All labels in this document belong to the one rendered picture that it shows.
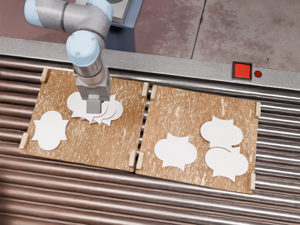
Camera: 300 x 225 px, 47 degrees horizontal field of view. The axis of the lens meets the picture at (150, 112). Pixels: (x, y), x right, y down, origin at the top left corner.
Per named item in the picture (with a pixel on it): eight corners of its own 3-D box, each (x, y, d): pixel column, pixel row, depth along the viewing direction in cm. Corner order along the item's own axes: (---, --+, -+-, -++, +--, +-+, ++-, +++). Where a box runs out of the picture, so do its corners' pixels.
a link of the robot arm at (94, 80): (101, 79, 89) (70, 77, 89) (103, 86, 93) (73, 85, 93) (104, 54, 92) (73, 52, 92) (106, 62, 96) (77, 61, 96)
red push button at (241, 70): (234, 64, 137) (235, 63, 136) (249, 66, 137) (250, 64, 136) (233, 77, 135) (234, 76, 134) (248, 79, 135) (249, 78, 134)
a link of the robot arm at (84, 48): (102, 29, 81) (92, 59, 78) (107, 53, 92) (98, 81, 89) (70, 23, 82) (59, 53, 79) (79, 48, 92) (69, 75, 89)
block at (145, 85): (143, 84, 132) (143, 81, 129) (148, 85, 132) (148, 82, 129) (141, 98, 130) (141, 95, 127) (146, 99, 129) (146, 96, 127)
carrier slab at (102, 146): (47, 69, 136) (46, 67, 134) (149, 84, 134) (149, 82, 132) (21, 154, 123) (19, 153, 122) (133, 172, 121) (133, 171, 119)
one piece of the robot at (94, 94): (68, 96, 89) (80, 118, 104) (102, 97, 89) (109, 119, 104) (74, 56, 94) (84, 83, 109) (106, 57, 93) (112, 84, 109)
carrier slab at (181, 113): (152, 86, 133) (152, 84, 132) (258, 103, 131) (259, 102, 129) (135, 173, 121) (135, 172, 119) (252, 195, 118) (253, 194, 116)
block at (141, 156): (139, 153, 122) (139, 151, 119) (144, 154, 122) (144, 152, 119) (136, 170, 119) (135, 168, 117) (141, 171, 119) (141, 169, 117)
